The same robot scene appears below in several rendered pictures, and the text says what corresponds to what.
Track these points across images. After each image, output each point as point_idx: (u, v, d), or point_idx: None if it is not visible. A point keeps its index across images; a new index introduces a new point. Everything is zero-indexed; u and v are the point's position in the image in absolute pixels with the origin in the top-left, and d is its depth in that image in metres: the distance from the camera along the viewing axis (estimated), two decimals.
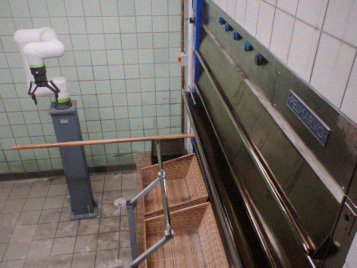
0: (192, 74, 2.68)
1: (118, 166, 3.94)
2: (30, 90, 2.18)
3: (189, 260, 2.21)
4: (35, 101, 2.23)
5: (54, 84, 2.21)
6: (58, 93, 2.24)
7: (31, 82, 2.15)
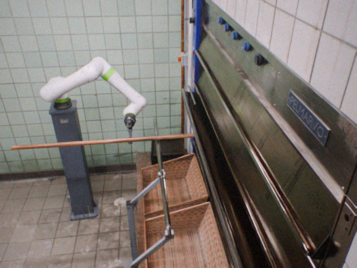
0: (192, 74, 2.68)
1: (118, 166, 3.94)
2: None
3: (189, 260, 2.21)
4: (128, 141, 2.48)
5: (130, 117, 2.50)
6: (128, 121, 2.44)
7: None
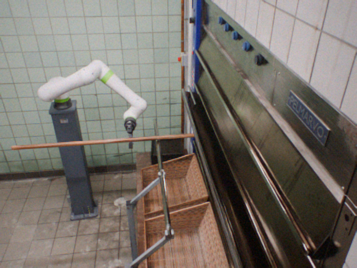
0: (192, 74, 2.68)
1: (118, 166, 3.94)
2: None
3: (189, 260, 2.21)
4: (128, 146, 2.41)
5: (130, 122, 2.43)
6: (129, 125, 2.37)
7: None
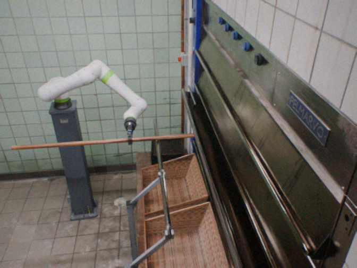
0: (192, 74, 2.68)
1: (118, 166, 3.94)
2: None
3: (189, 260, 2.21)
4: (128, 142, 2.37)
5: (130, 125, 2.42)
6: (129, 133, 2.38)
7: None
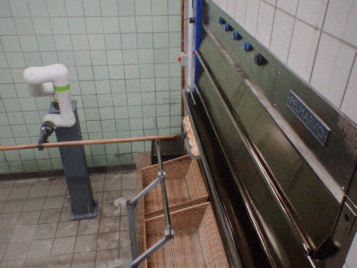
0: (192, 74, 2.68)
1: (118, 166, 3.94)
2: None
3: (189, 260, 2.21)
4: (39, 148, 2.30)
5: (43, 130, 2.35)
6: (41, 138, 2.31)
7: None
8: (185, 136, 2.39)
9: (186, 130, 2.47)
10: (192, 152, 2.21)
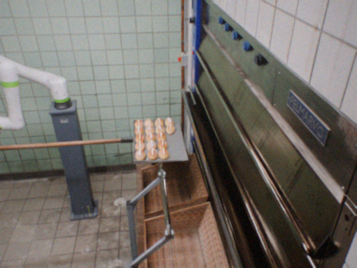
0: (192, 74, 2.68)
1: (118, 166, 3.94)
2: None
3: (189, 260, 2.21)
4: None
5: None
6: None
7: None
8: (132, 141, 2.35)
9: (135, 134, 2.43)
10: (135, 157, 2.17)
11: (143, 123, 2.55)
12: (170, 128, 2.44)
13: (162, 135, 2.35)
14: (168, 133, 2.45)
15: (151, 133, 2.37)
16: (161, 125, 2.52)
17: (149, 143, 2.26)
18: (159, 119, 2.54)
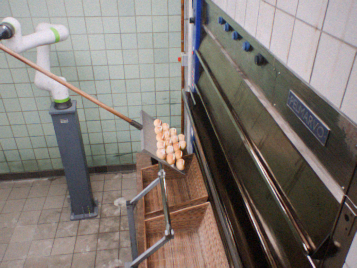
0: (192, 74, 2.68)
1: (118, 166, 3.94)
2: None
3: (189, 260, 2.21)
4: None
5: (3, 30, 1.98)
6: None
7: None
8: (141, 128, 2.30)
9: (155, 131, 2.44)
10: (158, 152, 2.17)
11: None
12: (185, 145, 2.54)
13: (180, 147, 2.42)
14: (180, 147, 2.53)
15: (170, 138, 2.41)
16: None
17: (170, 147, 2.30)
18: (175, 130, 2.60)
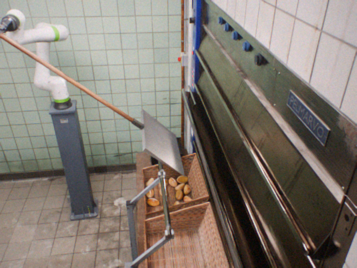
0: (192, 74, 2.68)
1: (118, 166, 3.94)
2: None
3: (189, 260, 2.21)
4: None
5: (9, 22, 1.96)
6: (2, 26, 1.91)
7: None
8: (142, 127, 2.30)
9: (185, 189, 2.73)
10: None
11: (183, 175, 2.89)
12: (150, 193, 2.70)
13: (156, 199, 2.64)
14: (147, 197, 2.71)
15: None
16: None
17: None
18: None
